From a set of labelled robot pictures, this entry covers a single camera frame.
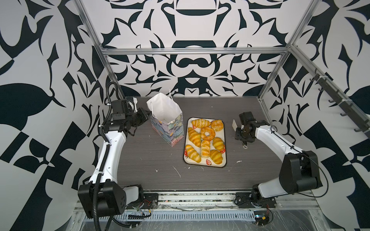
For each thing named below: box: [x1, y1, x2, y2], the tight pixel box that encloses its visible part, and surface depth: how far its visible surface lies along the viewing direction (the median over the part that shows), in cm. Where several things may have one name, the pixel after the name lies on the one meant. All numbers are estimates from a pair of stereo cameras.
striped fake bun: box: [212, 136, 225, 152], surface depth 93 cm
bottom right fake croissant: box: [209, 149, 224, 165], surface depth 87 cm
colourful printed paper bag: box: [146, 89, 185, 148], surface depth 87 cm
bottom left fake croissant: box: [185, 144, 202, 163], surface depth 89 cm
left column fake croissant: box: [187, 127, 202, 148], surface depth 96 cm
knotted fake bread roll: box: [211, 119, 225, 132], surface depth 101 cm
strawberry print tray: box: [183, 116, 227, 168], surface depth 91 cm
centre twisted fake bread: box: [200, 139, 211, 159], surface depth 91 cm
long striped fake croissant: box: [191, 118, 212, 129], surface depth 103 cm
